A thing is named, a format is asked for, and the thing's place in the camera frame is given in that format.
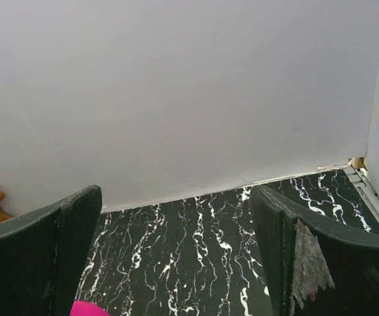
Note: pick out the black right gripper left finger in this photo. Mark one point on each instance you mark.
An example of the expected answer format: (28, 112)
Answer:
(43, 254)

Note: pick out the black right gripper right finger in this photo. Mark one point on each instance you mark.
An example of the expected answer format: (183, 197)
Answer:
(313, 264)

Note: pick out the pink wine glass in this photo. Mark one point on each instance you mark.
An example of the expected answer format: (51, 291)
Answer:
(82, 308)

